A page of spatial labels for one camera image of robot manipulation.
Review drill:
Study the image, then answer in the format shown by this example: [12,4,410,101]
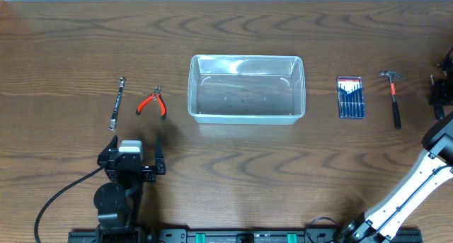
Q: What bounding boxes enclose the clear plastic container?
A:
[188,55,306,125]

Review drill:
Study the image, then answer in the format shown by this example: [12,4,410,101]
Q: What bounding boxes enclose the orange handled pliers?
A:
[135,86,167,120]

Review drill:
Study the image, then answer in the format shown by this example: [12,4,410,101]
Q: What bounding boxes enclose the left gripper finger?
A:
[104,135,118,154]
[154,136,164,166]

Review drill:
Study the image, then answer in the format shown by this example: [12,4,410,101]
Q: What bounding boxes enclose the silver black wrench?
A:
[109,77,126,130]

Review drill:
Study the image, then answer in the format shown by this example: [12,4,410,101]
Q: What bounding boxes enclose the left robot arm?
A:
[93,136,166,229]

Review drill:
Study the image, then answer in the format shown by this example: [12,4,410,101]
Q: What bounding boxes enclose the small claw hammer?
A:
[379,70,403,130]

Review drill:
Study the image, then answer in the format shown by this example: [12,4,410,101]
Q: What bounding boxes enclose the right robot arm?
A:
[334,113,452,243]

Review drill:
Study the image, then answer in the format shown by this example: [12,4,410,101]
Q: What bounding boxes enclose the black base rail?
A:
[67,227,424,243]

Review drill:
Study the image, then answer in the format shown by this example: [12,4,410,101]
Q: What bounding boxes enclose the precision screwdriver set case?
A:
[336,77,365,120]

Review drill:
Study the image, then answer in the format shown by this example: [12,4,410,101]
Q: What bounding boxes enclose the black yellow screwdriver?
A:
[429,75,445,120]

